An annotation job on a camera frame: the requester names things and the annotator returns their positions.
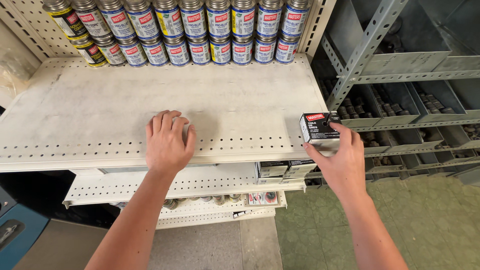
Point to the person's right hand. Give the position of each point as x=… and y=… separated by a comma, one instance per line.
x=345, y=168

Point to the person's left hand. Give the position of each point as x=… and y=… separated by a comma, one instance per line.
x=167, y=150

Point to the black and white cardboard box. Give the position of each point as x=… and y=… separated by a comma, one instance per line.
x=270, y=180
x=272, y=168
x=302, y=165
x=294, y=178
x=318, y=129

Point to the middle beige perforated metal shelf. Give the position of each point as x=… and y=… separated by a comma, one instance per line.
x=187, y=183

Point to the cluster of small metal tins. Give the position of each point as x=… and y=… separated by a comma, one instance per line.
x=219, y=198

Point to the wide beige perforated metal shelf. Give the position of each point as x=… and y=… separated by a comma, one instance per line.
x=112, y=97

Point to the narrow beige perforated metal shelf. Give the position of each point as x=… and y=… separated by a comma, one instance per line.
x=210, y=217

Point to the red and black blister pack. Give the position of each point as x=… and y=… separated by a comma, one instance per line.
x=262, y=198

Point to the black shelf label tag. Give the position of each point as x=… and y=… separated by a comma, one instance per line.
x=240, y=214

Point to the grey labelled can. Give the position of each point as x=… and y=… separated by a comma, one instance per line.
x=111, y=52
x=92, y=18

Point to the black and yellow labelled can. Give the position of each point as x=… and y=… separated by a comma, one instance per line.
x=67, y=20
x=90, y=52

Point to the rows of blue labelled cans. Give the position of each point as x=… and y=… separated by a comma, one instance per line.
x=198, y=26

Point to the grey metal rack with bins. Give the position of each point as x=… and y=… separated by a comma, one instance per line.
x=375, y=37

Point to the blue metal cabinet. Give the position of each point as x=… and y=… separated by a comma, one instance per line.
x=26, y=232

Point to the clear plastic sheet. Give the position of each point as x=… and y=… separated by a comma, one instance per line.
x=15, y=67

